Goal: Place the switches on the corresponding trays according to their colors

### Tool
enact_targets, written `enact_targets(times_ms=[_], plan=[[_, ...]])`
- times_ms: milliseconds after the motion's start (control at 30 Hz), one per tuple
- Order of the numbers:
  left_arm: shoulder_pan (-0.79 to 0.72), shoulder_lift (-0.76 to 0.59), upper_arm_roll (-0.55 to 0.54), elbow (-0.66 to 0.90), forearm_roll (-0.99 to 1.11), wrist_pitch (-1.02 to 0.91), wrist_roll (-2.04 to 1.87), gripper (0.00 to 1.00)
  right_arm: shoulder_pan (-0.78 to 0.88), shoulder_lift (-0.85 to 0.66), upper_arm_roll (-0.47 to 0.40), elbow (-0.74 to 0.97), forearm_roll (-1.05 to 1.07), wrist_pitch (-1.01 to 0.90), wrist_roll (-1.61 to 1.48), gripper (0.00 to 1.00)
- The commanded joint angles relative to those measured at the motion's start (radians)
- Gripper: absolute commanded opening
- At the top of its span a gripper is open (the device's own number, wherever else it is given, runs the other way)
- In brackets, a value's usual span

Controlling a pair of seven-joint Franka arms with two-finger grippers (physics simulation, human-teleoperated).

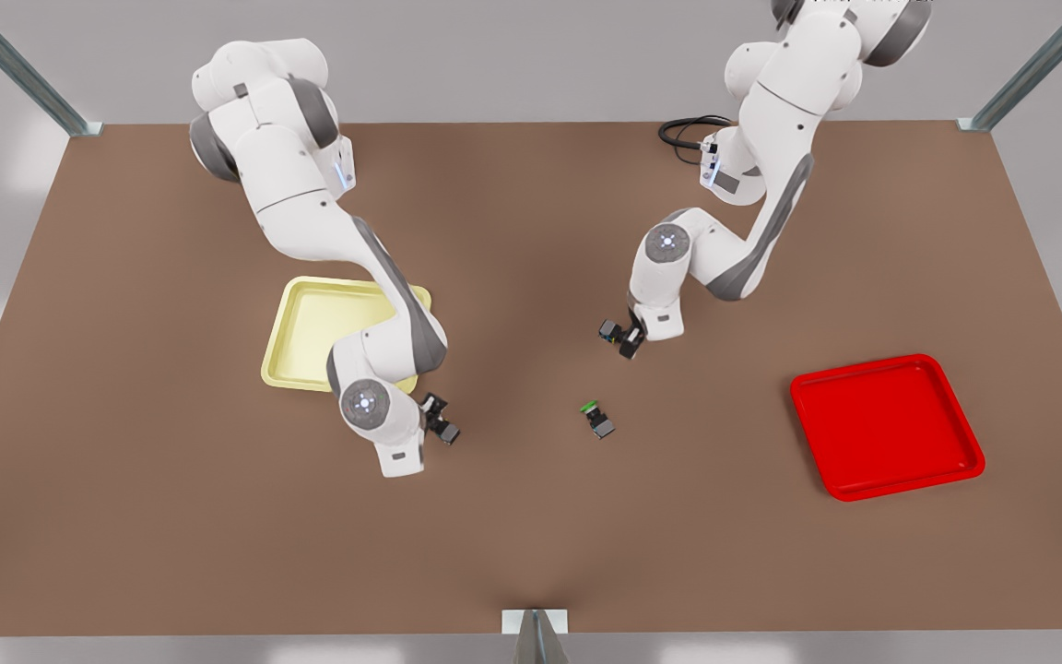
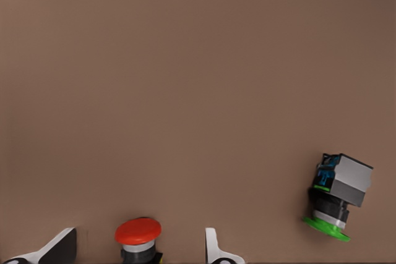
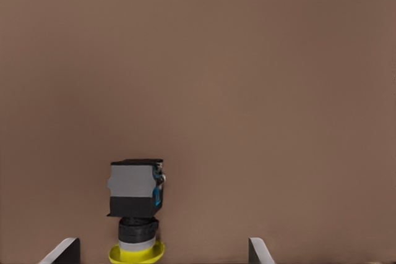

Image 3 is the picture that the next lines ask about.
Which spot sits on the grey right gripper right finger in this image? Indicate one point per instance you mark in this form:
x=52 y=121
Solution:
x=259 y=252

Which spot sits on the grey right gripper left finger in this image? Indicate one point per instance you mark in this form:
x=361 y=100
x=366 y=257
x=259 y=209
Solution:
x=63 y=252

